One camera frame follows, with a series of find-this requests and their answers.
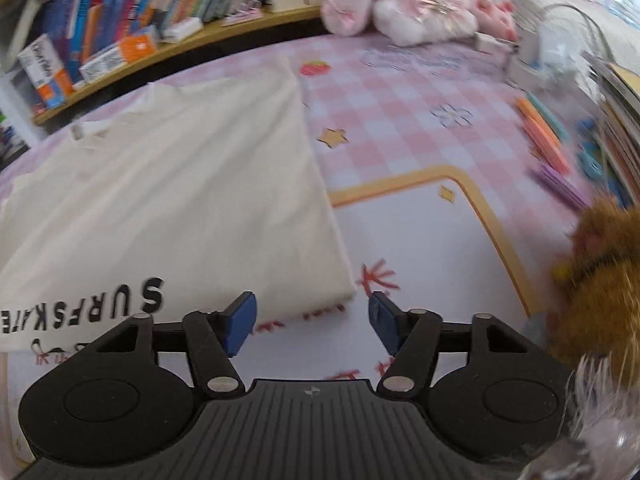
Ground white fluffy cloth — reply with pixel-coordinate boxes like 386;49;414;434
520;352;640;480

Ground pink checked desk mat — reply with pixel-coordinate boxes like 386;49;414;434
0;27;640;461

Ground white charger adapter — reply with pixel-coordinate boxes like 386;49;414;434
160;17;203;43

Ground pink note pad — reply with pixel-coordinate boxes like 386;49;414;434
222;2;264;27

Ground white and orange box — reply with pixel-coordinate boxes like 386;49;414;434
80;27;158;83
19;34;76;109

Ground cream t-shirt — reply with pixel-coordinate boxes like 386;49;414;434
0;55;358;356

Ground coloured marker pens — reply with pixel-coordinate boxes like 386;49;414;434
515;95;572;176

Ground blue clips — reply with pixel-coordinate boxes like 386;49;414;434
575;120;618;181

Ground row of books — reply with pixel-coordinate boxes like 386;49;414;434
42;0;271;76

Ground pink plush toy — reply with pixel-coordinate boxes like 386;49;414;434
320;0;516;47

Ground brown plush toy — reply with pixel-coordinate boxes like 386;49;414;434
545;195;640;376

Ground wooden bookshelf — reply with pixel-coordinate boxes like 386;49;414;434
0;0;326;126

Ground stack of books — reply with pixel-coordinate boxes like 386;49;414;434
582;50;640;211

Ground purple marker pen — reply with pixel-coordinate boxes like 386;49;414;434
530;162;593;211

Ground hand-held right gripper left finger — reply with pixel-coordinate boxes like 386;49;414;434
52;291;257;400

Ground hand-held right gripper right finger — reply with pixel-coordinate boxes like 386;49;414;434
368;291;563;399

